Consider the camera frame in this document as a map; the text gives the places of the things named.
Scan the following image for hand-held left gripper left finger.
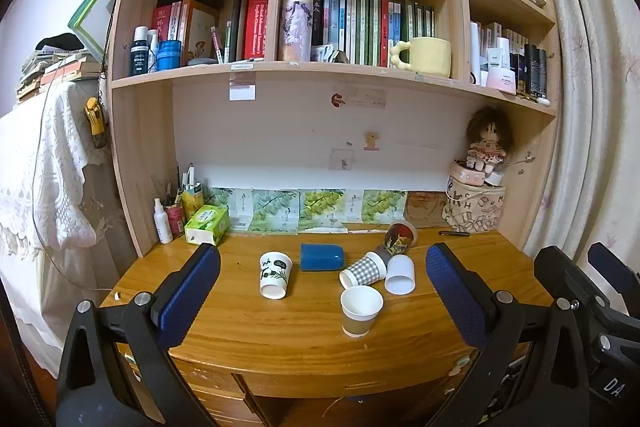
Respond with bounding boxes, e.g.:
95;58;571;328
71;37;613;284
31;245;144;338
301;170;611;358
55;243;222;427

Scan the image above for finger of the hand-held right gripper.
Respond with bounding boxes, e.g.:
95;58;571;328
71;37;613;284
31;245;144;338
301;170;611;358
534;245;617;339
587;242;640;325

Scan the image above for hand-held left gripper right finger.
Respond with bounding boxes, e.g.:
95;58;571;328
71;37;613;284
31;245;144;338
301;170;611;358
424;242;592;427

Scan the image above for plain white paper cup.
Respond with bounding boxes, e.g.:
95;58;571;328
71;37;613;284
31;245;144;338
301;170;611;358
383;254;417;295

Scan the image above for dark red patterned paper cup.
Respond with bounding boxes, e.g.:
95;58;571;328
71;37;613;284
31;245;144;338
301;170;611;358
376;221;419;260

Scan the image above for white panda print paper cup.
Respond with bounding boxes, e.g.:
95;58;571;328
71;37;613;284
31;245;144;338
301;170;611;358
259;251;293;300

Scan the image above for grey checkered paper cup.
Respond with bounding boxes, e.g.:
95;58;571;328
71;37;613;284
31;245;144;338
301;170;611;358
339;251;387;291

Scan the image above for brown and white paper cup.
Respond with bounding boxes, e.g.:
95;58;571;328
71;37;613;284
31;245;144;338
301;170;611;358
340;285;385;339

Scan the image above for blue plastic cup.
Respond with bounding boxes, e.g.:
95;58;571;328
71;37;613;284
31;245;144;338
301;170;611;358
300;243;346;272

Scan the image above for green tissue box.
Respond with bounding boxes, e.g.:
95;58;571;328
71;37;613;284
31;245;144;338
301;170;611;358
183;205;231;247

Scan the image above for red pen holder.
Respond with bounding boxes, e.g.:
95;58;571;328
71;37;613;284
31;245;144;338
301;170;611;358
165;204;186;236

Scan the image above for white spray bottle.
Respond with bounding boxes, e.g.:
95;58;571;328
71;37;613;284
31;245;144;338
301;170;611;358
153;198;174;245

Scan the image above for printed fabric storage basket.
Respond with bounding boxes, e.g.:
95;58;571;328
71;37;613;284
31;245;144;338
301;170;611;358
442;176;507;234

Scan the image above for brown picture card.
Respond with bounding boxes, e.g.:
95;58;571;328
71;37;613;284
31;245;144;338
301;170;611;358
405;191;447;229

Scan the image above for yellow-green pen holder box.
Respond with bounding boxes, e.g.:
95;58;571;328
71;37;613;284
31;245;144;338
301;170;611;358
181;182;204;222

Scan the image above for grape leaf picture card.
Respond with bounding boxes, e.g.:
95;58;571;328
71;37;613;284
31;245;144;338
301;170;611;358
205;187;253;234
250;189;301;236
299;189;347;228
361;189;407;224

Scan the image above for wooden desk drawer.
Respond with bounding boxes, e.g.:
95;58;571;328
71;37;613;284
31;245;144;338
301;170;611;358
172;357;261;427

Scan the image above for wooden bookshelf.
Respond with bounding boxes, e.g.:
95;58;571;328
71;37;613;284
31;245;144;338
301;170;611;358
106;0;561;258

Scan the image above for pink case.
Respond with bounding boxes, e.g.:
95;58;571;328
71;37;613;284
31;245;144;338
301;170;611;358
449;160;485;188

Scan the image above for brown-haired rag doll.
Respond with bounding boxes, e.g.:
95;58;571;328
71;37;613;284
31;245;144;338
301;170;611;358
465;105;514;174

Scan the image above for pale floral curtain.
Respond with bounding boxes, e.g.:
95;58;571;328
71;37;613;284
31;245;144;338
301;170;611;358
515;0;640;264

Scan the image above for white lace cloth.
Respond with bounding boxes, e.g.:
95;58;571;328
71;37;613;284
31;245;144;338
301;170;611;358
0;78;132;379

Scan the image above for pink and white tube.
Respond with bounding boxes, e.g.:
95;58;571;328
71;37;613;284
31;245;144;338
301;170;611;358
483;67;517;94

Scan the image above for hanging paper label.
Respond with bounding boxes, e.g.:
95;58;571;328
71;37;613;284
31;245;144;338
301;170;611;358
228;63;257;102

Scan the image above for row of cosmetic bottles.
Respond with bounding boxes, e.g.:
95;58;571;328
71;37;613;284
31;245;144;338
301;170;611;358
469;21;556;106

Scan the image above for blue jar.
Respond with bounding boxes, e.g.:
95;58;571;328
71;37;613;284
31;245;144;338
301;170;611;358
156;40;182;72

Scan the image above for yellow ceramic mug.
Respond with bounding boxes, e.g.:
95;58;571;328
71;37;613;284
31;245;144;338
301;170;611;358
389;37;453;79

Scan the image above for dark blue bottle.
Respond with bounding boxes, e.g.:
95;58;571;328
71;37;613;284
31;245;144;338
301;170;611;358
129;26;150;77

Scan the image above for small white bottle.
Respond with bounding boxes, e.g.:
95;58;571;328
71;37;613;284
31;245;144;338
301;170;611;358
147;29;160;73

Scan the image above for stack of old books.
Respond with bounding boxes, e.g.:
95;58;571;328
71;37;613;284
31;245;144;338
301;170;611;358
16;49;105;104

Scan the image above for orange printed box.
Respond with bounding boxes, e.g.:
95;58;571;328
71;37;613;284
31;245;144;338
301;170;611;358
179;0;221;66

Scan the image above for thin black books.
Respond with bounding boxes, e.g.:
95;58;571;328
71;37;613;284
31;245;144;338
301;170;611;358
226;0;246;63

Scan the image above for red and white books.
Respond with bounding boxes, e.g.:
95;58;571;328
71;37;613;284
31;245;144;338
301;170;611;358
151;2;184;58

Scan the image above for small snack packets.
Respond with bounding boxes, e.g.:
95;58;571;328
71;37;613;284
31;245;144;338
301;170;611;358
310;43;352;64

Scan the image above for thick red books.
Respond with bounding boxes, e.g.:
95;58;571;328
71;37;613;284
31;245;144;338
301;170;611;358
243;0;269;60

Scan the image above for row of green and blue books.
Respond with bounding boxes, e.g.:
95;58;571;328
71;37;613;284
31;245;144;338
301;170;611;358
312;0;436;68

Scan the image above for black cloth cap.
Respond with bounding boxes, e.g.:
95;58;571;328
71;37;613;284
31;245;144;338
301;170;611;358
35;33;85;54

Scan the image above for tall printed cylinder tube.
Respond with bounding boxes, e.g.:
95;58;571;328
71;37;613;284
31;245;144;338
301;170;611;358
277;0;315;63

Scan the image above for green framed board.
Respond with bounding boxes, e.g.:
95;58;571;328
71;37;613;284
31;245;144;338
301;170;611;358
67;0;131;54

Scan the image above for clear wall sticker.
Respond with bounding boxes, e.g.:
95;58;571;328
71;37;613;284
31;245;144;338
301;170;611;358
329;148;357;170

